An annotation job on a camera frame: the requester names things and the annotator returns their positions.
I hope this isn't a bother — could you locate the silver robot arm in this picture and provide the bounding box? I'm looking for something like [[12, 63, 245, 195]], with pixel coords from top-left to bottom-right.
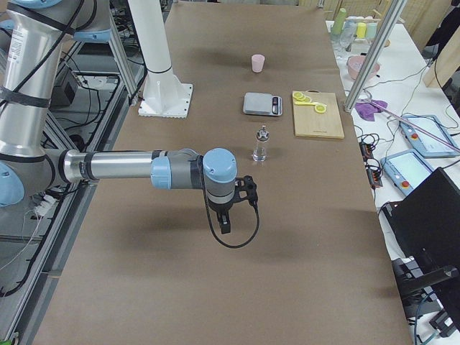
[[1, 1, 258, 234]]

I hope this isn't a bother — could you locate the purple cloth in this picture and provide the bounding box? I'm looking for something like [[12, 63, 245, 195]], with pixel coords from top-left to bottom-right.
[[355, 100, 388, 121]]

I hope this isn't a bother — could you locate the glass sauce bottle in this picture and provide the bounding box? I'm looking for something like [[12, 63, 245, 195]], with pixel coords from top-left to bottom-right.
[[252, 125, 270, 162]]

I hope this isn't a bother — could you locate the pink plastic cup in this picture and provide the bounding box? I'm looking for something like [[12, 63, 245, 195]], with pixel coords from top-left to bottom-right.
[[251, 54, 265, 73]]

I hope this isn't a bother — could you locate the light blue cup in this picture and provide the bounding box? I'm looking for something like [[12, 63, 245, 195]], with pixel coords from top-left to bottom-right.
[[365, 22, 377, 40]]

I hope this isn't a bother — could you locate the silver kitchen scale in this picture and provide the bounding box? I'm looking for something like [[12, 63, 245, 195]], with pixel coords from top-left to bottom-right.
[[243, 92, 282, 116]]

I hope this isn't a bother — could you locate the blue teach pendant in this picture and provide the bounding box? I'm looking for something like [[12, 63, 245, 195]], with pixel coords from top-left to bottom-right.
[[380, 149, 434, 196], [400, 115, 459, 158]]

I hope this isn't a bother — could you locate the green cup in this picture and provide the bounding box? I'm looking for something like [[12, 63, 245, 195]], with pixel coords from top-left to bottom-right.
[[331, 7, 347, 35]]

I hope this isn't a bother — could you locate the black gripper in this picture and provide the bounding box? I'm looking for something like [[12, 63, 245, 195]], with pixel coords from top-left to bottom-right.
[[208, 175, 259, 234]]

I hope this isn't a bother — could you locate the black monitor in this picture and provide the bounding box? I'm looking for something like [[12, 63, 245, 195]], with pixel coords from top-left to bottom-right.
[[384, 167, 459, 327]]

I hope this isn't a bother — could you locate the yellow cup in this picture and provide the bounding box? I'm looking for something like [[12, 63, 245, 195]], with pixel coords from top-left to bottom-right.
[[356, 22, 367, 39]]

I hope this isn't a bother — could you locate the yellow plastic knife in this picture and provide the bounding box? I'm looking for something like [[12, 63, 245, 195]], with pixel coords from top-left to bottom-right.
[[294, 101, 326, 108]]

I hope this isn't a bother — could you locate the wooden cutting board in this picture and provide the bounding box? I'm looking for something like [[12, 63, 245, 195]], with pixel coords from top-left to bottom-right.
[[292, 91, 344, 139]]

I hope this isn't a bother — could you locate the wine glass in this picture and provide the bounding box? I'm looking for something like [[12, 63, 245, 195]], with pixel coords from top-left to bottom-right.
[[336, 27, 356, 60]]

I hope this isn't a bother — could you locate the grabber stick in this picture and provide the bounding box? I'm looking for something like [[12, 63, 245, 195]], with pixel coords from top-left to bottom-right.
[[360, 98, 459, 153]]

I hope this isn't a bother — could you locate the aluminium frame post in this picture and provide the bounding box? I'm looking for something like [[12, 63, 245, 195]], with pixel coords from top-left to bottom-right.
[[344, 0, 407, 113]]

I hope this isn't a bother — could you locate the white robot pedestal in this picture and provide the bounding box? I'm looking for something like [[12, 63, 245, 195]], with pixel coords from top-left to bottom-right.
[[129, 0, 193, 119]]

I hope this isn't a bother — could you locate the pink bowl with ice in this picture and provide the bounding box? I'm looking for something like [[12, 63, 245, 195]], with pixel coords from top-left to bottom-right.
[[346, 55, 381, 80]]

